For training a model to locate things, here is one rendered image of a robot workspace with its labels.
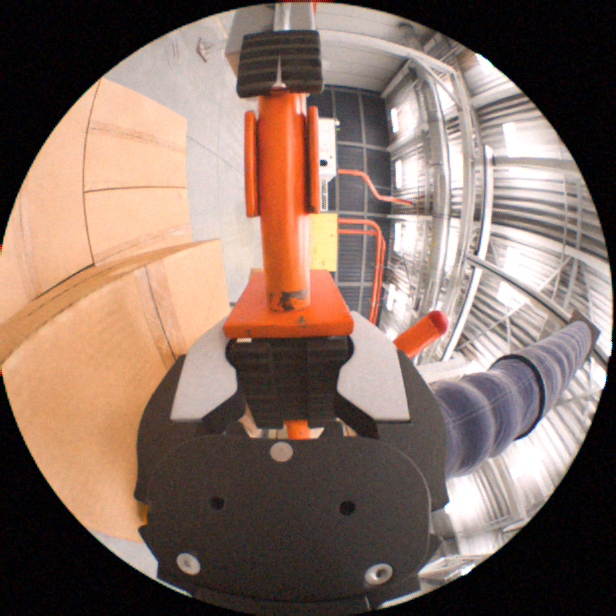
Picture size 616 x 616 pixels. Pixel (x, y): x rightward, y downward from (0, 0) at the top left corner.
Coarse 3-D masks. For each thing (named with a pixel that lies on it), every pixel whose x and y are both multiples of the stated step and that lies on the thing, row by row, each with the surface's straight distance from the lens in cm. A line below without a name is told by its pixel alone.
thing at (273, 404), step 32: (256, 288) 12; (320, 288) 12; (256, 320) 9; (288, 320) 9; (320, 320) 8; (352, 320) 9; (256, 352) 8; (288, 352) 9; (320, 352) 8; (256, 384) 10; (288, 384) 11; (320, 384) 10; (256, 416) 12; (288, 416) 13; (320, 416) 12
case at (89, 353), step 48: (96, 288) 17; (144, 288) 20; (192, 288) 27; (0, 336) 29; (48, 336) 15; (96, 336) 16; (144, 336) 20; (192, 336) 27; (48, 384) 15; (96, 384) 17; (144, 384) 20; (48, 432) 15; (96, 432) 17; (48, 480) 17; (96, 480) 18; (96, 528) 20
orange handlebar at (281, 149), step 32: (288, 96) 10; (256, 128) 10; (288, 128) 9; (256, 160) 9; (288, 160) 8; (256, 192) 9; (288, 192) 8; (288, 224) 8; (288, 256) 8; (288, 288) 9
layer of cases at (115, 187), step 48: (96, 96) 80; (144, 96) 96; (48, 144) 66; (96, 144) 73; (144, 144) 88; (48, 192) 61; (96, 192) 68; (144, 192) 82; (48, 240) 58; (96, 240) 65; (144, 240) 78; (0, 288) 54; (48, 288) 57
